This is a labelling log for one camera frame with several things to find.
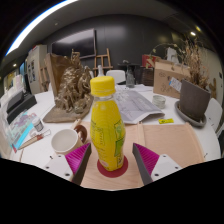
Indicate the grey plant saucer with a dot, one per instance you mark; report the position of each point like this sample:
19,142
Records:
196,123

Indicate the white mug with dots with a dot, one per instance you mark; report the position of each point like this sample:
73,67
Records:
65,141

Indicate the flat round red coaster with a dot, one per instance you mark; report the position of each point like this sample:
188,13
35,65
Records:
111,174

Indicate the dark wall screen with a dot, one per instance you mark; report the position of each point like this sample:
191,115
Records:
75,43

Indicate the wooden easel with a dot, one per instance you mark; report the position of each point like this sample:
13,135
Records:
102,60

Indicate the white chair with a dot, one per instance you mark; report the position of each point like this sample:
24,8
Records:
116,76
215,113

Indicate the clear bottle with green label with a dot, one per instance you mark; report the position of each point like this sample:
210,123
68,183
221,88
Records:
100,71

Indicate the red box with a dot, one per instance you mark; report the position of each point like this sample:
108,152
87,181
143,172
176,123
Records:
149,60

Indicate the dried plant in grey pot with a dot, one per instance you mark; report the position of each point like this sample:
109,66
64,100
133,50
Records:
193,100

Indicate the brown cardboard box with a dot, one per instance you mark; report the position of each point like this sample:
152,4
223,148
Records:
165,80

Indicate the small glass jar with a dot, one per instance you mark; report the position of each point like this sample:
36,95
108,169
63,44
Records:
159,101

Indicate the yellow drink bottle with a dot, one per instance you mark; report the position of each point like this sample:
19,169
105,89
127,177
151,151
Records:
106,133

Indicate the colourful purple print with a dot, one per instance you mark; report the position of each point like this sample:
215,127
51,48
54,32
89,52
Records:
20,128

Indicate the printed newspaper sheet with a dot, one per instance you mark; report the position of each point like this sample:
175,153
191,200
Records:
136,105

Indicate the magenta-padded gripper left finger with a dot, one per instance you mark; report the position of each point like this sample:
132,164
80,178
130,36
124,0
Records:
56,165

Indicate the small yellow packet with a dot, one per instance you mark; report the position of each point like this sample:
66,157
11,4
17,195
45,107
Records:
165,121

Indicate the wooden brush with red band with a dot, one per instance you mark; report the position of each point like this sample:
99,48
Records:
33,139

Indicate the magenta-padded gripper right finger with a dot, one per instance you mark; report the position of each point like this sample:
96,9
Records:
163,165

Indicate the wooden figure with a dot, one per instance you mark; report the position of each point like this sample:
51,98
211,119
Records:
213,87

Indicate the golden sculpture on wooden base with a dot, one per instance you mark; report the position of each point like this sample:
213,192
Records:
71,90

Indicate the small jar with white lid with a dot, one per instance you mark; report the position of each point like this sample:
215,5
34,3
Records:
38,124

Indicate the black flat box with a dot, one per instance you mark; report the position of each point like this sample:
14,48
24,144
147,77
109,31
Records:
15,100
25,108

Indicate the white cabinet with pictures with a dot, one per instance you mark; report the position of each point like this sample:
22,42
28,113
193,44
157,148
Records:
36,66

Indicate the light wooden board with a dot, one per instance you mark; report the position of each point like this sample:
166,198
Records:
110,182
173,143

